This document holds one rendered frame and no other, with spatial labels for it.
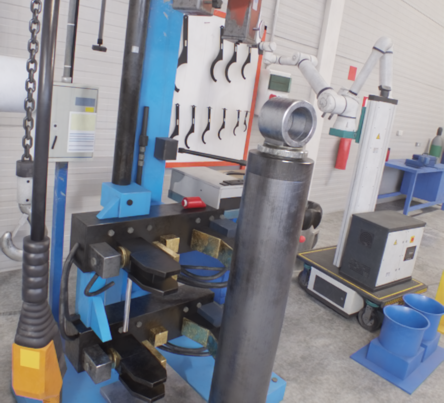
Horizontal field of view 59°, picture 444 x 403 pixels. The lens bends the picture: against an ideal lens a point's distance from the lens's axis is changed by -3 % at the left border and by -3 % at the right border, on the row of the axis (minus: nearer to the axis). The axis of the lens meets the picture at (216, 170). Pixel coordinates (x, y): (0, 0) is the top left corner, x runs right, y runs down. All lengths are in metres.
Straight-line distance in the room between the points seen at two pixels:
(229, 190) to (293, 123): 0.74
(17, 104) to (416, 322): 2.78
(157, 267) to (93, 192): 2.26
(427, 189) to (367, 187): 4.73
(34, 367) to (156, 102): 1.33
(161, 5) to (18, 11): 1.61
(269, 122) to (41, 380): 0.90
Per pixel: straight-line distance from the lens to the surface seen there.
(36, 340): 0.82
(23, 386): 0.89
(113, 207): 1.69
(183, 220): 1.86
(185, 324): 2.12
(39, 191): 0.71
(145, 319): 1.98
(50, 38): 0.68
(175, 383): 2.32
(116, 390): 2.26
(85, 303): 1.83
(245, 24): 1.70
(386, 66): 3.99
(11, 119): 3.31
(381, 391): 2.92
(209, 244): 1.86
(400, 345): 3.00
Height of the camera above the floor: 1.65
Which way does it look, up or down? 11 degrees down
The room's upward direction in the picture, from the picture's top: 8 degrees clockwise
